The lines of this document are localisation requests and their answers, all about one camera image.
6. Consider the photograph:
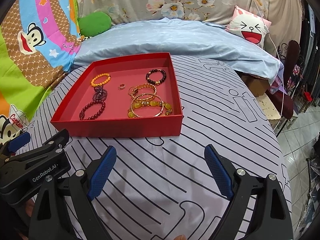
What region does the dark red bead bracelet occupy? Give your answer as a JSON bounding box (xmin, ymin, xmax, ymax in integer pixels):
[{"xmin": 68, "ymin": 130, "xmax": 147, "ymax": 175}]
[{"xmin": 79, "ymin": 101, "xmax": 107, "ymax": 121}]

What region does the purple garnet bead strand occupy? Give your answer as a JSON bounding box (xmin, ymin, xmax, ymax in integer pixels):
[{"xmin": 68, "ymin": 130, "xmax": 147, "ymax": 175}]
[{"xmin": 92, "ymin": 85, "xmax": 107, "ymax": 102}]

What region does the yellow amber bead bracelet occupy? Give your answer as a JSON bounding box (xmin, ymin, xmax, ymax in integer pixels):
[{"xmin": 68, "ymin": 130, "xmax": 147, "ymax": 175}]
[{"xmin": 90, "ymin": 73, "xmax": 112, "ymax": 88}]

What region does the gold ring red stone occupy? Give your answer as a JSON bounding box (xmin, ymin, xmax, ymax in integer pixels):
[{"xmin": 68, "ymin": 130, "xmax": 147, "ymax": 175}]
[{"xmin": 118, "ymin": 83, "xmax": 126, "ymax": 90}]

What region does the chunky yellow stone bracelet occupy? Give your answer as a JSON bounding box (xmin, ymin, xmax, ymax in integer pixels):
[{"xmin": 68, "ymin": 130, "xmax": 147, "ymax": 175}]
[{"xmin": 127, "ymin": 100, "xmax": 174, "ymax": 119}]

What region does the twisted gold bangle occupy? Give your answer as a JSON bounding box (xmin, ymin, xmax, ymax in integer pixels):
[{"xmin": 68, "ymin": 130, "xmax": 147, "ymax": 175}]
[{"xmin": 128, "ymin": 83, "xmax": 157, "ymax": 101}]

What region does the thin gold bangle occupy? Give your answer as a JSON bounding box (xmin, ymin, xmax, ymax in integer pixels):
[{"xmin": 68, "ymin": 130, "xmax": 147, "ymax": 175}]
[{"xmin": 129, "ymin": 93, "xmax": 165, "ymax": 118}]

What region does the dark wooden bead bracelet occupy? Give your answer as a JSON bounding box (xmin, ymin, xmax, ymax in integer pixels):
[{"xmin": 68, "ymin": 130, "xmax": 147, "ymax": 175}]
[{"xmin": 145, "ymin": 68, "xmax": 168, "ymax": 86}]

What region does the red jewelry box tray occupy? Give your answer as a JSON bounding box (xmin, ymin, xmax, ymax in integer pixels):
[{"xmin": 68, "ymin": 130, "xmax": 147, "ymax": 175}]
[{"xmin": 50, "ymin": 53, "xmax": 183, "ymax": 138}]

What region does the person's hand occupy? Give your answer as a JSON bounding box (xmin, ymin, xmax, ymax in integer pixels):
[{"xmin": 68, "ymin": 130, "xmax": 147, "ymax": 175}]
[{"xmin": 174, "ymin": 235, "xmax": 187, "ymax": 240}]

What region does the cream wooden stool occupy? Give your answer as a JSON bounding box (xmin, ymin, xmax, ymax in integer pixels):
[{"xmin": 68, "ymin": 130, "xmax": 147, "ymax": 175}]
[{"xmin": 256, "ymin": 94, "xmax": 281, "ymax": 129}]

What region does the monkey cartoon colourful quilt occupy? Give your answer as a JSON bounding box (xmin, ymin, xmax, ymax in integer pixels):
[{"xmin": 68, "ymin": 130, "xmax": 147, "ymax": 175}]
[{"xmin": 1, "ymin": 0, "xmax": 81, "ymax": 142}]

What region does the green plush pillow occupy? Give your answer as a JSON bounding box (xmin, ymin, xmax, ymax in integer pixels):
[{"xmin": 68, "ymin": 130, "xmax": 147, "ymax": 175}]
[{"xmin": 78, "ymin": 11, "xmax": 112, "ymax": 37}]

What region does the brown cardboard box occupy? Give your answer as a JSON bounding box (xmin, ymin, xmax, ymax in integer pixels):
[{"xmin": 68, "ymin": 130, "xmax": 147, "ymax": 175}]
[{"xmin": 236, "ymin": 72, "xmax": 271, "ymax": 96}]

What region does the light blue blanket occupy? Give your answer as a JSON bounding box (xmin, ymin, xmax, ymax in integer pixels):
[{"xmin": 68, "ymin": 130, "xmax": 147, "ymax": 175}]
[{"xmin": 72, "ymin": 18, "xmax": 284, "ymax": 83}]

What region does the dark red chair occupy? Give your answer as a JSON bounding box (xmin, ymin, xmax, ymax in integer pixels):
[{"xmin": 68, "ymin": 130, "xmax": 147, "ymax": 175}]
[{"xmin": 266, "ymin": 40, "xmax": 302, "ymax": 136}]

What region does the laughing cat face pillow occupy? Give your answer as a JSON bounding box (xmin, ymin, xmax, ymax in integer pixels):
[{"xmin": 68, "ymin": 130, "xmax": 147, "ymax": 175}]
[{"xmin": 226, "ymin": 5, "xmax": 272, "ymax": 48}]

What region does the white cable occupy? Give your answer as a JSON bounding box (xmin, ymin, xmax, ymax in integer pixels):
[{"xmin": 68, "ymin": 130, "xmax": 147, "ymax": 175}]
[{"xmin": 245, "ymin": 0, "xmax": 286, "ymax": 131}]

